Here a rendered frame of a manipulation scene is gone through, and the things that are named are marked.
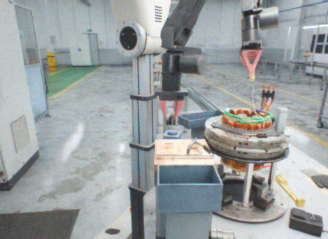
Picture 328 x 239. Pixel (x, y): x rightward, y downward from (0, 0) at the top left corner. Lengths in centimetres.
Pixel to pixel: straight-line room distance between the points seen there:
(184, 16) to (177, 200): 49
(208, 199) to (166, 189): 11
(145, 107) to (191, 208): 61
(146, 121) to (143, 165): 24
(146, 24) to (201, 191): 71
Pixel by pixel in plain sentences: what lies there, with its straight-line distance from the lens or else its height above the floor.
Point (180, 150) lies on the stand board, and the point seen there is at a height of 106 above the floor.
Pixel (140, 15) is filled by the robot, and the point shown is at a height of 152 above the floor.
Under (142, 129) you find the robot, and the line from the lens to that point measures 120.
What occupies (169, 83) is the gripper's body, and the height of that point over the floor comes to 130.
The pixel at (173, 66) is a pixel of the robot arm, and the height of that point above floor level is 135.
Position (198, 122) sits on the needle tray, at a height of 105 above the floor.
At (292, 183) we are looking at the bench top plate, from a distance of 132.
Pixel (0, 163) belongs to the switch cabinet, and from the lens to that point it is 282.
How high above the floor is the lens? 141
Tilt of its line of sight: 18 degrees down
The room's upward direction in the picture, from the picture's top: straight up
